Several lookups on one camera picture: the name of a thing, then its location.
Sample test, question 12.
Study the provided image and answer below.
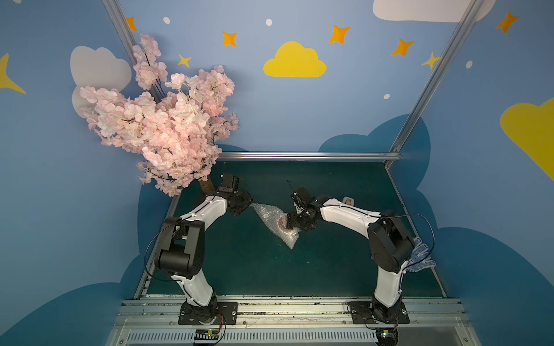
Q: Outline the left side table rail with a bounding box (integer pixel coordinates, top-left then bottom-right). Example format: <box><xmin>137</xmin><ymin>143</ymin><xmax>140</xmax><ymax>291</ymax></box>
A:
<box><xmin>133</xmin><ymin>194</ymin><xmax>182</xmax><ymax>299</ymax></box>

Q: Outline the right small electronics board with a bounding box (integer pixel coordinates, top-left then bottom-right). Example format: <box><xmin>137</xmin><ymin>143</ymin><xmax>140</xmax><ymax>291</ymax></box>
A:
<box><xmin>375</xmin><ymin>330</ymin><xmax>399</xmax><ymax>346</ymax></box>

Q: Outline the table rail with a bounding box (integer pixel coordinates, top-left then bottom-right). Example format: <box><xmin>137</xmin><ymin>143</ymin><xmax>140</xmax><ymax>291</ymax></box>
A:
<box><xmin>384</xmin><ymin>166</ymin><xmax>447</xmax><ymax>298</ymax></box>
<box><xmin>133</xmin><ymin>194</ymin><xmax>182</xmax><ymax>299</ymax></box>

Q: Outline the right side table rail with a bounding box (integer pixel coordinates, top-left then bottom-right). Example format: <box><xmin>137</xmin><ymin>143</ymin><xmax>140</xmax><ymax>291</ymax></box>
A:
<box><xmin>384</xmin><ymin>166</ymin><xmax>447</xmax><ymax>298</ymax></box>

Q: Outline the white mug red inside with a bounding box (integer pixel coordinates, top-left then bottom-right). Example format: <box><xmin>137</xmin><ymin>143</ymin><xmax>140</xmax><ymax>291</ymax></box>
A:
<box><xmin>278</xmin><ymin>214</ymin><xmax>293</xmax><ymax>230</ymax></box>

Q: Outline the pink cherry blossom tree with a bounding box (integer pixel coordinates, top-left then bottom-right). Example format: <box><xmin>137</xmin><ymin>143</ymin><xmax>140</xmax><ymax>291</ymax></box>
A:
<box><xmin>79</xmin><ymin>34</ymin><xmax>239</xmax><ymax>197</ymax></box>

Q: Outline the clear bubble wrap sheet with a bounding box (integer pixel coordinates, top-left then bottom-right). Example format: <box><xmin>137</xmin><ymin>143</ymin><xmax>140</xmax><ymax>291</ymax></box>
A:
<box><xmin>251</xmin><ymin>203</ymin><xmax>300</xmax><ymax>249</ymax></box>

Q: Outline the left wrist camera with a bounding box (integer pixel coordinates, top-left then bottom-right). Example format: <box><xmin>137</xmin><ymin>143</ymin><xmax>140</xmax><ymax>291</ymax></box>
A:
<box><xmin>216</xmin><ymin>173</ymin><xmax>239</xmax><ymax>196</ymax></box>

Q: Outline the left small electronics board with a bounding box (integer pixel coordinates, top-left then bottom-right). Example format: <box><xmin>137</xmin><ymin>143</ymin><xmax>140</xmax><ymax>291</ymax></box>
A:
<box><xmin>192</xmin><ymin>330</ymin><xmax>223</xmax><ymax>345</ymax></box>

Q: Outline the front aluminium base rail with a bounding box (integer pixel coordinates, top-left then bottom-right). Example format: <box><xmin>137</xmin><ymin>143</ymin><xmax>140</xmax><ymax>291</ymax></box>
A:
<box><xmin>106</xmin><ymin>295</ymin><xmax>480</xmax><ymax>345</ymax></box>

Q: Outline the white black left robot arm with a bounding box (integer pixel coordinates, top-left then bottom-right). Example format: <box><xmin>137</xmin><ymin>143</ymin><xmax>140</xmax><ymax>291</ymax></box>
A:
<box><xmin>154</xmin><ymin>191</ymin><xmax>252</xmax><ymax>308</ymax></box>

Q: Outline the aluminium corner post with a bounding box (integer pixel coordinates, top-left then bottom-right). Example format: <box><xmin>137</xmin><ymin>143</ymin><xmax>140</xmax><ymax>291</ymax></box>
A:
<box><xmin>384</xmin><ymin>0</ymin><xmax>485</xmax><ymax>170</ymax></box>
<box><xmin>101</xmin><ymin>0</ymin><xmax>167</xmax><ymax>102</ymax></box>

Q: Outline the blue dotted work glove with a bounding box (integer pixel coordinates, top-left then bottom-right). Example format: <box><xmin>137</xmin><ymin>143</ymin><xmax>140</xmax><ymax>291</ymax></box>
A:
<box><xmin>405</xmin><ymin>237</ymin><xmax>437</xmax><ymax>272</ymax></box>

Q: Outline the dark square tree base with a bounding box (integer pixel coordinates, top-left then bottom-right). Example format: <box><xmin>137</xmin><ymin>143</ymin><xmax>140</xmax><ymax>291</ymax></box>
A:
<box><xmin>194</xmin><ymin>186</ymin><xmax>216</xmax><ymax>208</ymax></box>

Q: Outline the left aluminium corner post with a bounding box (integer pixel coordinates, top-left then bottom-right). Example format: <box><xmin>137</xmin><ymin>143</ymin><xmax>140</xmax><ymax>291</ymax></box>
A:
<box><xmin>101</xmin><ymin>0</ymin><xmax>167</xmax><ymax>102</ymax></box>

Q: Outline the white tape dispenser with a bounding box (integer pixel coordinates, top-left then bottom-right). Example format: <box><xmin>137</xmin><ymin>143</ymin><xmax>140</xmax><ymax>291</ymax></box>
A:
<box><xmin>342</xmin><ymin>196</ymin><xmax>355</xmax><ymax>206</ymax></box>

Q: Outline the small electronics board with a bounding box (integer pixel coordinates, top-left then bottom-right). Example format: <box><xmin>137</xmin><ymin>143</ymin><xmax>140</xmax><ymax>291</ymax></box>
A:
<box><xmin>375</xmin><ymin>330</ymin><xmax>399</xmax><ymax>346</ymax></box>
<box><xmin>192</xmin><ymin>330</ymin><xmax>223</xmax><ymax>345</ymax></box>

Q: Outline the back aluminium frame rail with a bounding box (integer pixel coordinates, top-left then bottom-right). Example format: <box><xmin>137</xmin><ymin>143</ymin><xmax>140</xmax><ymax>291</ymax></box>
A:
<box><xmin>219</xmin><ymin>152</ymin><xmax>401</xmax><ymax>162</ymax></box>

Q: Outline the right aluminium corner post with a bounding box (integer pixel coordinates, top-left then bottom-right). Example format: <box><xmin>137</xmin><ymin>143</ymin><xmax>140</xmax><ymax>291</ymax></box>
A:
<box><xmin>384</xmin><ymin>0</ymin><xmax>485</xmax><ymax>170</ymax></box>

